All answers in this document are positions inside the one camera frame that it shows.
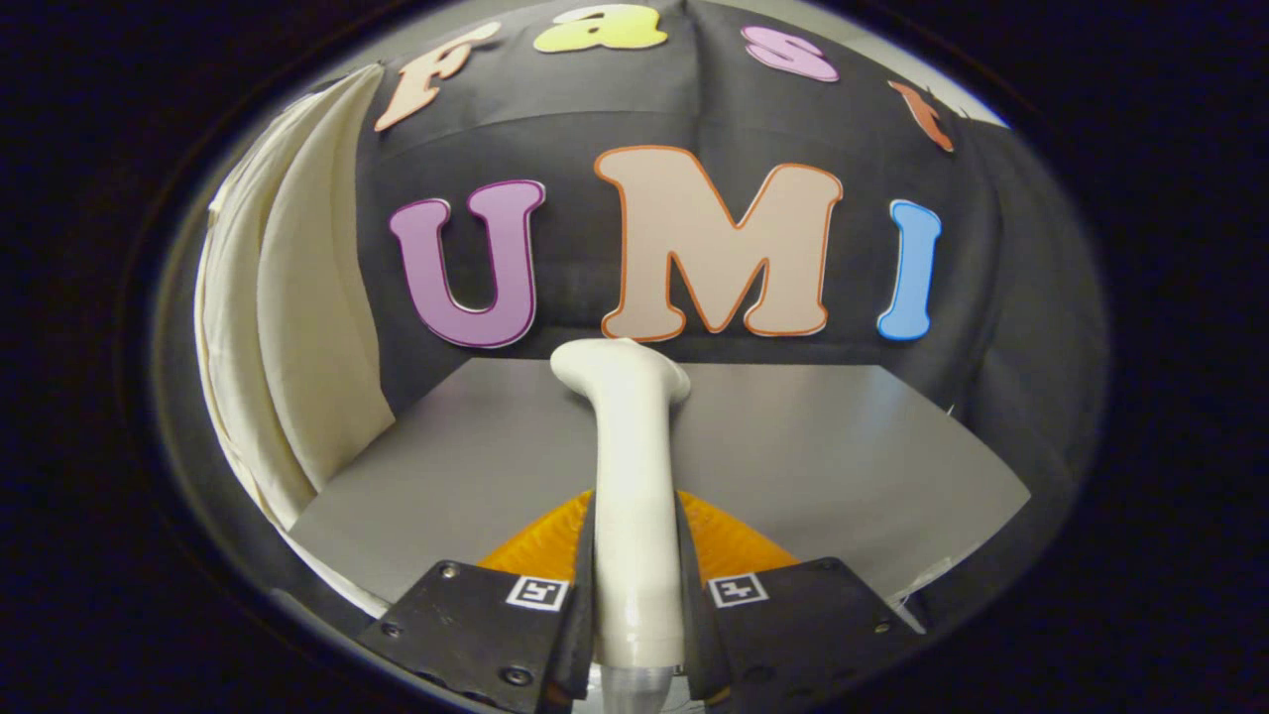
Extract white garment steamer head with hose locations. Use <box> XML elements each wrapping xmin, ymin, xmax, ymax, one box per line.
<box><xmin>550</xmin><ymin>338</ymin><xmax>692</xmax><ymax>714</ymax></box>

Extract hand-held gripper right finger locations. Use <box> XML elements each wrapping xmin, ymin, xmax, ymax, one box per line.
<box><xmin>674</xmin><ymin>491</ymin><xmax>928</xmax><ymax>710</ymax></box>

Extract beige cabinet with grey top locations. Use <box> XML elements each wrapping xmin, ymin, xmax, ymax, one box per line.
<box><xmin>288</xmin><ymin>357</ymin><xmax>1032</xmax><ymax>606</ymax></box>

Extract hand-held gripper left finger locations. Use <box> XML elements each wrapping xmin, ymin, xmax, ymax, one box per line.
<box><xmin>357</xmin><ymin>491</ymin><xmax>598</xmax><ymax>714</ymax></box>

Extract cream button-up shirt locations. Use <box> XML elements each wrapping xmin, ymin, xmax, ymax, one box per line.
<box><xmin>193</xmin><ymin>64</ymin><xmax>398</xmax><ymax>532</ymax></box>

